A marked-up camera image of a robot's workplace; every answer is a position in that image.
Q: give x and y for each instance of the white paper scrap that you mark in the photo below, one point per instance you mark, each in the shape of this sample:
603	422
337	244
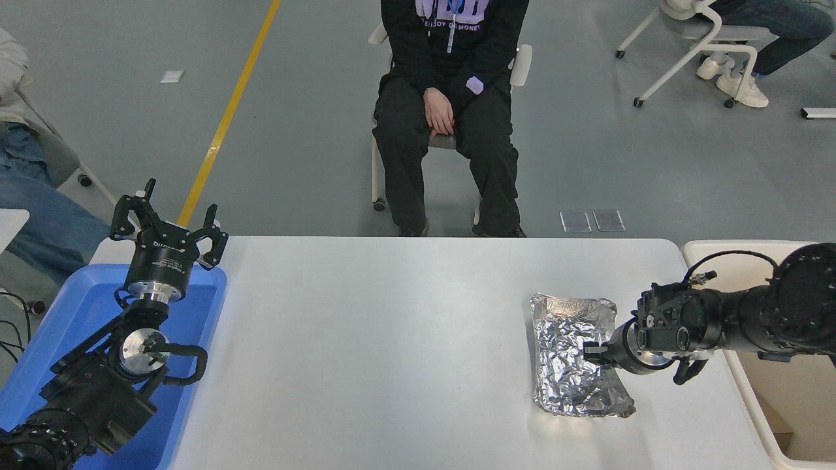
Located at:
172	76

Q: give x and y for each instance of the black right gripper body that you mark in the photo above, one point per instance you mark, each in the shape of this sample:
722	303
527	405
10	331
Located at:
626	349

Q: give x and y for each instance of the seated person in jeans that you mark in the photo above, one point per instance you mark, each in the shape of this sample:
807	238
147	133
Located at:
39	222

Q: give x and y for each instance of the blue plastic tray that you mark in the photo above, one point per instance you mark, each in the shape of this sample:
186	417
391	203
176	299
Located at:
78	307

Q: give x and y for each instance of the white bar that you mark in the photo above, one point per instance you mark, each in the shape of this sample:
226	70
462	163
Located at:
819	113

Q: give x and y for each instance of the small white table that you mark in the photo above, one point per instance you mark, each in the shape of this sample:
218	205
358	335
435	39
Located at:
12	225

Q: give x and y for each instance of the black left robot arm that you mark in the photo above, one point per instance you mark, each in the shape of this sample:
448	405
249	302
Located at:
98	391

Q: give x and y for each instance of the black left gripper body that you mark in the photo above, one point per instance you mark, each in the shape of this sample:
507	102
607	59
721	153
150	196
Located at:
163	261

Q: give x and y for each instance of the person's hand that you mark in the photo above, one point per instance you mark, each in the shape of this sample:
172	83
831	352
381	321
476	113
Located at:
439	111

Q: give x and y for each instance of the grey office chair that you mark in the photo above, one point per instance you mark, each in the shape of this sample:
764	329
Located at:
59	156

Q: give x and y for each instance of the clear floor plate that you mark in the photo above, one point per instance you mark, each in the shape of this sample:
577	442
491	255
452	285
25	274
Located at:
609	220
575	222

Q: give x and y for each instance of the person in white shoes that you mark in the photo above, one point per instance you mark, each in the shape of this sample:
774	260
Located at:
784	26

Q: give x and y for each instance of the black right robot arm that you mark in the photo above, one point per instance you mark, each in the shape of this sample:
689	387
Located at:
784	313

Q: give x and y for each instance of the large pale bin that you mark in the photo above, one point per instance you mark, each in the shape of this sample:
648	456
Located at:
797	391

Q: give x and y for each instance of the foil tray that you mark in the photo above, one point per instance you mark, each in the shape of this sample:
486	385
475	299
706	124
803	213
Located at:
568	365

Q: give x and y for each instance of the white chair with frame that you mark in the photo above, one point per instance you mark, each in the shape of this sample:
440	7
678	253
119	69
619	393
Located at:
708	32

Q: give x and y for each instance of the person in black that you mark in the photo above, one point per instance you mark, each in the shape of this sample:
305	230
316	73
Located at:
450	59

